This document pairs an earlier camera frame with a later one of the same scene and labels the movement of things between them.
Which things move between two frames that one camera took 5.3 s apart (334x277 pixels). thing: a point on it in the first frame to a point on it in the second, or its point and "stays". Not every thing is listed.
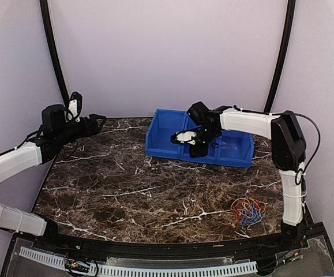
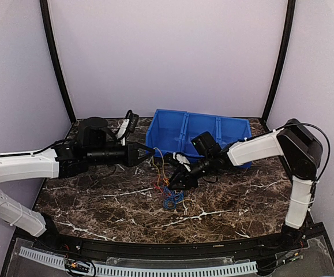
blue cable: x=251 y=214 to x=172 y=198
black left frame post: x=45 y=13 stays
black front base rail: x=206 y=249 stays
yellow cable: x=246 y=207 to x=164 y=178
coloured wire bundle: x=237 y=205 to x=156 y=186
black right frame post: x=282 y=55 stays
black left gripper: x=95 y=130 to x=132 y=157
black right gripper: x=201 y=152 to x=184 y=176
